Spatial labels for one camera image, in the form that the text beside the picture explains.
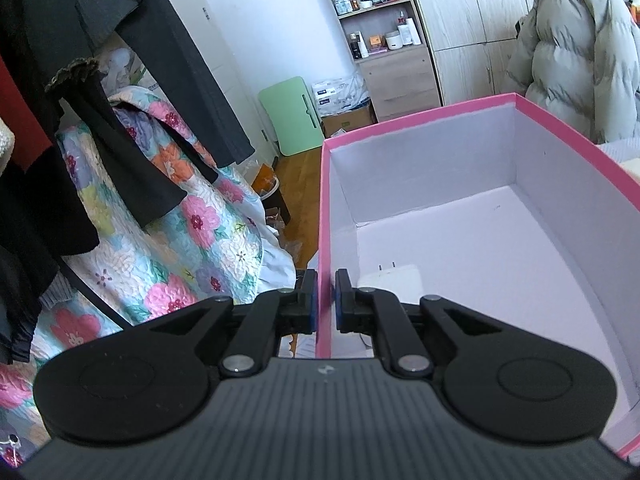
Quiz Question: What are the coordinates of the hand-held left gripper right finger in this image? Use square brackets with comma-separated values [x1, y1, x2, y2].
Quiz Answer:
[334, 268, 502, 380]

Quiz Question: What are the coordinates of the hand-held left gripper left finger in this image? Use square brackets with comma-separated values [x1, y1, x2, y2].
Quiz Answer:
[149, 269, 319, 379]

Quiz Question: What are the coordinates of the white power adapter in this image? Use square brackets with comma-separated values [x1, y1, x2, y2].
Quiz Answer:
[357, 261, 426, 301]

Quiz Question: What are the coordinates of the pink cardboard box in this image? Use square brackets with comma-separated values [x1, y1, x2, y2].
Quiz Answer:
[315, 92, 640, 461]

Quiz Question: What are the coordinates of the floral quilt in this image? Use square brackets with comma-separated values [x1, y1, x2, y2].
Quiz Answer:
[0, 85, 296, 468]

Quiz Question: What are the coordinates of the waste bin with orange bag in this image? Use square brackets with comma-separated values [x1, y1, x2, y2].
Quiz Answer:
[250, 162, 281, 201]

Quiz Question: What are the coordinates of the brown cardboard box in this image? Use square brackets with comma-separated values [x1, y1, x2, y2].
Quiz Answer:
[320, 102, 377, 139]

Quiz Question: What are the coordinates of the green folding table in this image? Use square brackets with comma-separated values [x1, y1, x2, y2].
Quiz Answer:
[258, 76, 325, 157]

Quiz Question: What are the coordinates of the wooden shelf unit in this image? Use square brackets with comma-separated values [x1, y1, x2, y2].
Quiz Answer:
[315, 0, 443, 123]

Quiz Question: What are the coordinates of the black ruffled-cuff garment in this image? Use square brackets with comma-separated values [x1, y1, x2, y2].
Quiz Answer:
[44, 57, 219, 229]

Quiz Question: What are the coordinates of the black hanging garment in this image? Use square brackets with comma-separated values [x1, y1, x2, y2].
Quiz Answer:
[0, 145, 101, 366]

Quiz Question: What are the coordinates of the white door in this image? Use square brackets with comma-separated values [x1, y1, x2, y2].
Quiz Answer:
[154, 0, 281, 161]

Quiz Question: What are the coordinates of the dark grey hanging shirt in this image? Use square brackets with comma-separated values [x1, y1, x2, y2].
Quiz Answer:
[0, 0, 257, 168]

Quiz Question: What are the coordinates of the white striped bedsheet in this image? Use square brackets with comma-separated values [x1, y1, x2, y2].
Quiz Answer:
[597, 140, 640, 186]

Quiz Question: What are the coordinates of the light wooden wardrobe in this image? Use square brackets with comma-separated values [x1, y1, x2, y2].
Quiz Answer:
[400, 0, 561, 106]

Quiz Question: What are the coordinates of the grey puffer jacket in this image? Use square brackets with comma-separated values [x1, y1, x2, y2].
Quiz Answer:
[505, 0, 640, 145]

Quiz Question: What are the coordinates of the red cloth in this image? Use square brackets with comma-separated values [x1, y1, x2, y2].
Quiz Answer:
[0, 55, 55, 173]

